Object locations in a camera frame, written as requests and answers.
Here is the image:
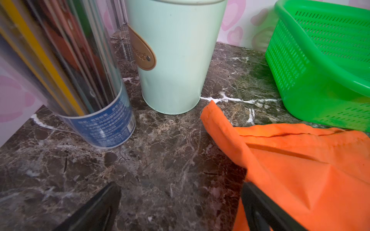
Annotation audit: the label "mint green pen cup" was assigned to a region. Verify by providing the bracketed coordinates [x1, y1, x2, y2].
[125, 1, 227, 115]

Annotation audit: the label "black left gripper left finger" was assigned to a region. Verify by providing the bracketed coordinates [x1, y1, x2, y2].
[54, 182, 121, 231]

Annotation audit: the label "clear tube blue label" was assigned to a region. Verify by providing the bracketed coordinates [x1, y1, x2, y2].
[1, 1, 136, 149]

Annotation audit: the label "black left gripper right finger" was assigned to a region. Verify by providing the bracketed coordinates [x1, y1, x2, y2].
[241, 182, 306, 231]

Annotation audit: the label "orange shorts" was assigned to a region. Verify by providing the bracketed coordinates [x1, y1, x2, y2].
[200, 102, 370, 231]

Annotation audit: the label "green plastic basket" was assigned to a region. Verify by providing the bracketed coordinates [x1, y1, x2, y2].
[266, 1, 370, 132]

